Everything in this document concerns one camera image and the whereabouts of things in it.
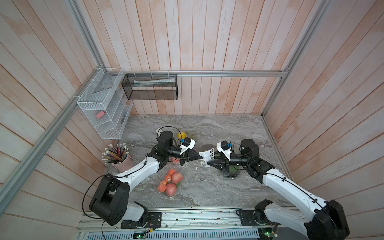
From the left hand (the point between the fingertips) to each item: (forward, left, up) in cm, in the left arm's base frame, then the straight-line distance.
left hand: (201, 158), depth 70 cm
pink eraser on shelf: (+25, +56, +5) cm, 61 cm away
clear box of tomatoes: (0, +13, -2) cm, 13 cm away
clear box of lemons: (+29, +4, -19) cm, 35 cm away
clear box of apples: (-5, +16, -20) cm, 26 cm away
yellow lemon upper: (+26, +11, -16) cm, 33 cm away
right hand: (+1, -4, -1) cm, 4 cm away
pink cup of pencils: (+8, +47, -13) cm, 49 cm away
